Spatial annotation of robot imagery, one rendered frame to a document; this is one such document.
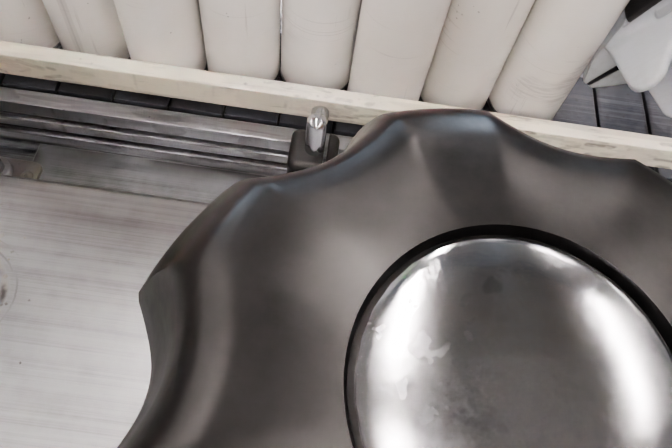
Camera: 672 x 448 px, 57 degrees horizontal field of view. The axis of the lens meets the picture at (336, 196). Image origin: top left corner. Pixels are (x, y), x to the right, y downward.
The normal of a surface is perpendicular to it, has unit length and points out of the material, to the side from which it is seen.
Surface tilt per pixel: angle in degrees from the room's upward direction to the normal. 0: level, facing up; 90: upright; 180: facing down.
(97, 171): 0
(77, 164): 0
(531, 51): 90
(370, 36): 90
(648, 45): 63
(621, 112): 0
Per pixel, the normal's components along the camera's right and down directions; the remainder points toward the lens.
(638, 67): -0.84, -0.35
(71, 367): 0.09, -0.49
